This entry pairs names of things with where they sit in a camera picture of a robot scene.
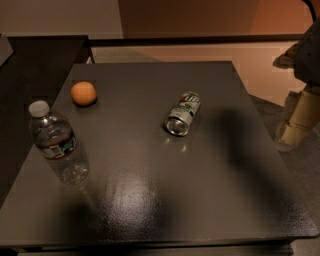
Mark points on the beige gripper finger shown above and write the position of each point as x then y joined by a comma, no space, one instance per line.
301,114

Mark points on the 7up soda can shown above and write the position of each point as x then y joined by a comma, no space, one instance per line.
181,116

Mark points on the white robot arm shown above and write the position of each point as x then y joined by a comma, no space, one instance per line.
304,57

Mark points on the orange fruit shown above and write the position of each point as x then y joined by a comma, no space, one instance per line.
83,93

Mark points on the clear plastic water bottle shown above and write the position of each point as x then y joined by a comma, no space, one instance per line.
54,137

